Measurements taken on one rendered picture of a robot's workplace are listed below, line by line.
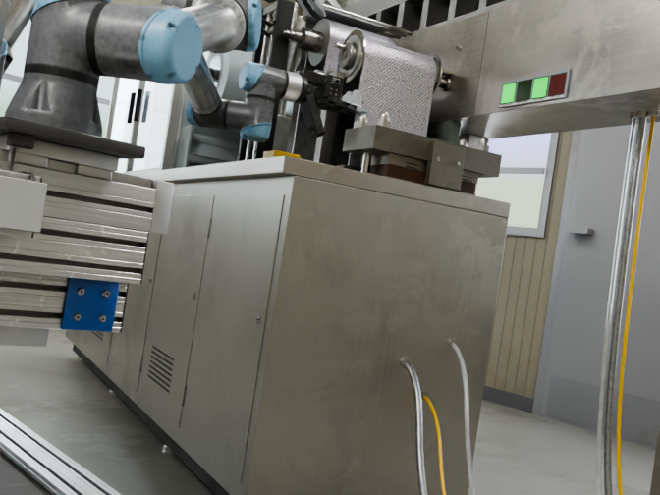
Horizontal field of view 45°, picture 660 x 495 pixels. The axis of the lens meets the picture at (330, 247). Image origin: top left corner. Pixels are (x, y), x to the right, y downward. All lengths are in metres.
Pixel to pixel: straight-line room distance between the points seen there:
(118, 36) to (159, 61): 0.07
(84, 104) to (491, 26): 1.32
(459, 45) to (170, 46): 1.31
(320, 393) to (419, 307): 0.33
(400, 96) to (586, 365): 2.50
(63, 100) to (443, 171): 1.07
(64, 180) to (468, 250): 1.11
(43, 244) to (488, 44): 1.43
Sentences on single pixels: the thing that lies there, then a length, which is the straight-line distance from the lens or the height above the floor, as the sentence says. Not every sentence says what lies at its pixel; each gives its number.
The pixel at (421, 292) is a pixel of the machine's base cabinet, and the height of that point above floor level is 0.64.
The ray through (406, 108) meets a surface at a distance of 2.26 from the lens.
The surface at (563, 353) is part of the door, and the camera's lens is 4.50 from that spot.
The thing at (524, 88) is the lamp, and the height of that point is 1.19.
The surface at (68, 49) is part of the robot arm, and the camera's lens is 1.33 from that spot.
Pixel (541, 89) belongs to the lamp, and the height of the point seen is 1.18.
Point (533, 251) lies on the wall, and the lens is 4.71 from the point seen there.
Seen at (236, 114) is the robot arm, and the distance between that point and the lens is 2.03.
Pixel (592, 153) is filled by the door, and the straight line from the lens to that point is 4.55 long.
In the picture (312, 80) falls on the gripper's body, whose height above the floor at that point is 1.14.
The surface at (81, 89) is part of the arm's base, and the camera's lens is 1.33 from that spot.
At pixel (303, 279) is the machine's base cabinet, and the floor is 0.63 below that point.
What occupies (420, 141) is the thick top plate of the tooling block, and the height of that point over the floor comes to 1.01.
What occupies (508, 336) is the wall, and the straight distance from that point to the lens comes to 4.76.
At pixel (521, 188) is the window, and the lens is 4.80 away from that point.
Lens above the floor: 0.68
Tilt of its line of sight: 1 degrees up
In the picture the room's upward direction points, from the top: 9 degrees clockwise
